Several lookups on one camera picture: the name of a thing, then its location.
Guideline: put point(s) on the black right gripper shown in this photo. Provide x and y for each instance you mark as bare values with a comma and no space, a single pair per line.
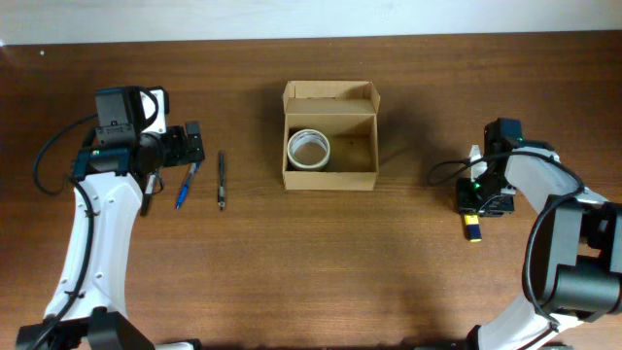
486,204

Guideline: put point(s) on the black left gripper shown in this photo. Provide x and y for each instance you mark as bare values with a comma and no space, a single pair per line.
192,146

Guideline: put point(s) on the blue ballpoint pen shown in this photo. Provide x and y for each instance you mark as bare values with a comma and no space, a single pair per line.
185,188

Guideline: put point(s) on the yellow box cutter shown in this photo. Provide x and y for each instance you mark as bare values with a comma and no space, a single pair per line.
473,231

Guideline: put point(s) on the black slim pen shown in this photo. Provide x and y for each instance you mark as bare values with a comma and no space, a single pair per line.
221,188

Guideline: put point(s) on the cream masking tape roll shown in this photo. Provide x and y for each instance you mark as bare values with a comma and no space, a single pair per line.
308,150

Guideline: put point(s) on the brown cardboard box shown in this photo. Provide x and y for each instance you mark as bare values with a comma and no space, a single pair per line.
347,113

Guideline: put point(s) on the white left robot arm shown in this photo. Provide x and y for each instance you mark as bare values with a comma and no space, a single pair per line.
113,176

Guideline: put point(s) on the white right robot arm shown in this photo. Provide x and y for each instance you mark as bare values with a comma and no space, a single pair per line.
571,273

